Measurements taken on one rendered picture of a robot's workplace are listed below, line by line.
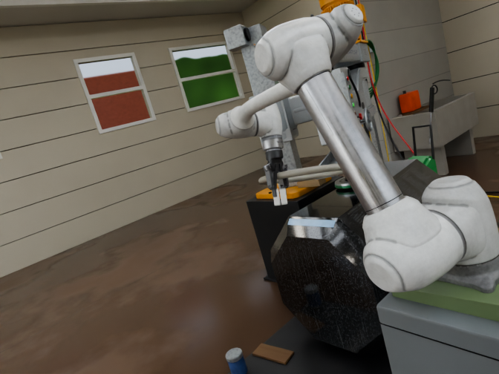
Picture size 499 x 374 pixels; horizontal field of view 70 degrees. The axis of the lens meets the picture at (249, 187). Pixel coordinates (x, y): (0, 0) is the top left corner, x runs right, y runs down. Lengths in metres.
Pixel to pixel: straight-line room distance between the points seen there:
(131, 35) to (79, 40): 1.07
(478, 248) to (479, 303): 0.13
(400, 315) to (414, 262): 0.27
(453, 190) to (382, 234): 0.23
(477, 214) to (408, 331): 0.37
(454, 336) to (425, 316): 0.08
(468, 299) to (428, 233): 0.23
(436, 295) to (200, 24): 8.72
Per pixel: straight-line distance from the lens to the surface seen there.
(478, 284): 1.10
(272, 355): 2.38
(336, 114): 0.94
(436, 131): 5.00
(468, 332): 1.06
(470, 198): 1.04
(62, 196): 7.43
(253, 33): 2.91
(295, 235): 1.96
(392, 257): 0.88
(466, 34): 7.12
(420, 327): 1.12
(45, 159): 7.41
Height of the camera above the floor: 1.43
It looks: 11 degrees down
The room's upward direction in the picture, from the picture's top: 16 degrees counter-clockwise
